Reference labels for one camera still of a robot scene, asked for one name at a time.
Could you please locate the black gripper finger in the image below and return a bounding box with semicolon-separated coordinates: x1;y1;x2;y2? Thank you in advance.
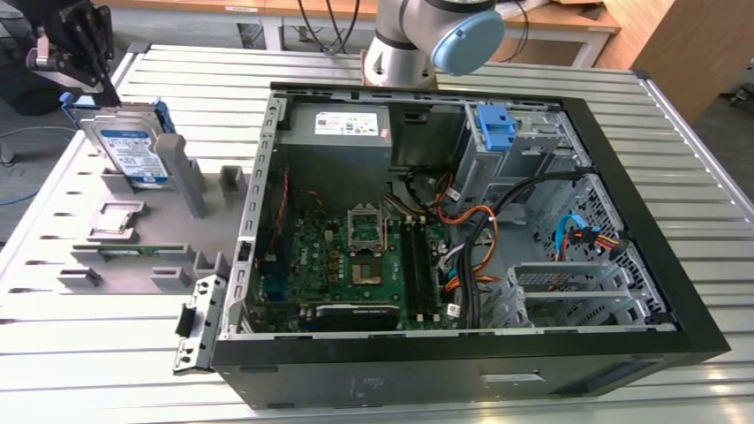
35;43;125;109

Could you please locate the hard disk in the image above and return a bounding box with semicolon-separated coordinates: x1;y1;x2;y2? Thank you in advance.
58;93;177;190

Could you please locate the red yellow power wire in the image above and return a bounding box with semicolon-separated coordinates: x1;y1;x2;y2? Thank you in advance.
562;229;629;258

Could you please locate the metal disk bay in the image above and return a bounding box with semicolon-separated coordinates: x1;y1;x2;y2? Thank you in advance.
506;260;657;330

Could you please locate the silver CPU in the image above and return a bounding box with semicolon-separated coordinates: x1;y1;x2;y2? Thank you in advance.
92;210;137;236

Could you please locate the grey parts rack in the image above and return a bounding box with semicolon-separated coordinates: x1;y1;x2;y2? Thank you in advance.
55;132;257;296

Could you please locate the green RAM stick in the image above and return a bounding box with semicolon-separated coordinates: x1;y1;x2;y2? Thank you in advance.
96;246;163;259

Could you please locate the grey power supply unit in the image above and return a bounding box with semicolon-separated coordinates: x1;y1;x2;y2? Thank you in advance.
277;102;395;209

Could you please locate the green motherboard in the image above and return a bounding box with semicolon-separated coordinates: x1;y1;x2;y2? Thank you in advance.
247;211;467;333

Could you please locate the metal socket cover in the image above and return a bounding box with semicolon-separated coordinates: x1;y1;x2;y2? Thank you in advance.
346;204;391;258

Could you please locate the blue plastic drive latch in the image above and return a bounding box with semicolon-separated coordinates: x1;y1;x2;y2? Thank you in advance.
478;104;517;152

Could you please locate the black graphics card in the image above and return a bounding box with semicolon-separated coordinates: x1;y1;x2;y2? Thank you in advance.
297;301;402;333

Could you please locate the black RAM slot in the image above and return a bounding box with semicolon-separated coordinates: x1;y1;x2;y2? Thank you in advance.
417;215;445;322
402;215;427;322

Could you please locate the silver drive cage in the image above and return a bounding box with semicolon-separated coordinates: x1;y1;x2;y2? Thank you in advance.
457;103;590;207

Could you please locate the wooden desk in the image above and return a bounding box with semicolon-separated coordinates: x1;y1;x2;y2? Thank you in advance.
87;0;624;67

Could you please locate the black open PC case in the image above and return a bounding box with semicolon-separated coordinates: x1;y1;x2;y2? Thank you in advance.
171;80;733;410

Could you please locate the wooden cabinet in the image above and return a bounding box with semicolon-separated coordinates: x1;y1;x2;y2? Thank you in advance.
594;0;754;127

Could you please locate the red black twisted wire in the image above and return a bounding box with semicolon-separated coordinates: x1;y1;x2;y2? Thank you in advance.
265;169;293;261

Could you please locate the silver card retention bracket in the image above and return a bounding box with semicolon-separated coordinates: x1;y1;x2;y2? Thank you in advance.
171;273;229;376

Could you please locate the orange yellow wire bundle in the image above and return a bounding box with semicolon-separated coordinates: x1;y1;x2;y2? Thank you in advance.
435;205;502;284

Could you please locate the black cable bundle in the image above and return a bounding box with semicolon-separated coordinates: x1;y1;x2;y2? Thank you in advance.
457;170;597;330

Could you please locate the blue data wire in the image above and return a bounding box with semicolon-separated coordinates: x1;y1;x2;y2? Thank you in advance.
553;213;602;261

